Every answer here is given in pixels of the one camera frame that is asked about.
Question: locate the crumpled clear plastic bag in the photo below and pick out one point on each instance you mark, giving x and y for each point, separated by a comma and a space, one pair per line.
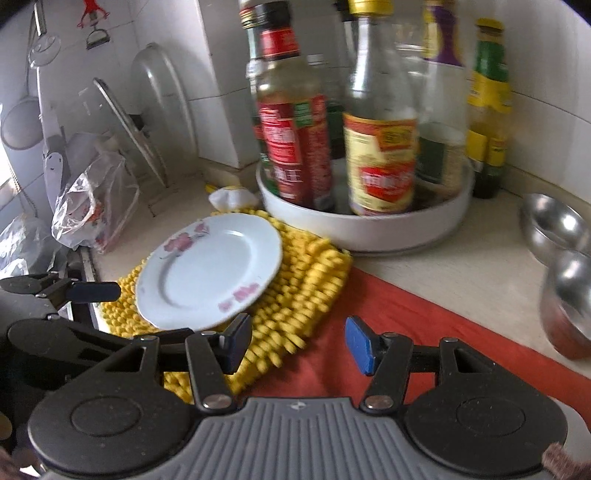
99, 203

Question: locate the purple label glass bottle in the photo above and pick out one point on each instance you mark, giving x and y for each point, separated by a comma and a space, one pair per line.
443, 92

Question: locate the white rotating condiment rack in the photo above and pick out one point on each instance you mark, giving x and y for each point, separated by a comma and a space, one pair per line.
369, 230

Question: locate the red label sauce bottle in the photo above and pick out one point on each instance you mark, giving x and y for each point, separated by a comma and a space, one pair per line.
295, 138

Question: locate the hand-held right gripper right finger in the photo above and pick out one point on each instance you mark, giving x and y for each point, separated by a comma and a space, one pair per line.
360, 347

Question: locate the white floral plate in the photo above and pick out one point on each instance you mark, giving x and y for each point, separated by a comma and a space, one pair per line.
207, 272

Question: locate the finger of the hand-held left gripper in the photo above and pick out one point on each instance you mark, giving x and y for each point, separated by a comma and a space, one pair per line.
55, 337
97, 291

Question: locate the green yellow label bottle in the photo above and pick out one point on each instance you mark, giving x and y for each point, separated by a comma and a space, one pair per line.
491, 101

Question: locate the stainless steel bowl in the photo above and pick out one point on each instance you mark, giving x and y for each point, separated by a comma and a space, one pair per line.
570, 304
554, 226

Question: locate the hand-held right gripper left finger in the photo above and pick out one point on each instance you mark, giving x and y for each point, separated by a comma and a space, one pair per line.
238, 342

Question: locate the glass pot lid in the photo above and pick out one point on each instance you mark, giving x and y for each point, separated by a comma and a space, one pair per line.
124, 129

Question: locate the hanging metal ladle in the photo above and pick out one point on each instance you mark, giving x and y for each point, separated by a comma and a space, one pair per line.
21, 124

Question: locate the red cloth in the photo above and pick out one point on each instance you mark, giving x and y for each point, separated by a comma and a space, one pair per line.
415, 318

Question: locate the person's right forearm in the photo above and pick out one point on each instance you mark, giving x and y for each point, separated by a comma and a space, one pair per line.
565, 464

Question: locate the white plastic bag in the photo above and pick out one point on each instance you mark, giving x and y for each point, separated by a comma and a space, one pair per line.
23, 244

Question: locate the steel pot lid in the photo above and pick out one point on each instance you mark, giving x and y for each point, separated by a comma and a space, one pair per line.
161, 87

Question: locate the yellow cap vinegar bottle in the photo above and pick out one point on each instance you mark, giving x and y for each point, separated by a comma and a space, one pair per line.
381, 161

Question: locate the yellow chenille mat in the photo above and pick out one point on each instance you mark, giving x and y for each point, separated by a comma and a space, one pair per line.
304, 286

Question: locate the white plastic kitchen tool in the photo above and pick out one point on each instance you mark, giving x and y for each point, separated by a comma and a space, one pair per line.
54, 152

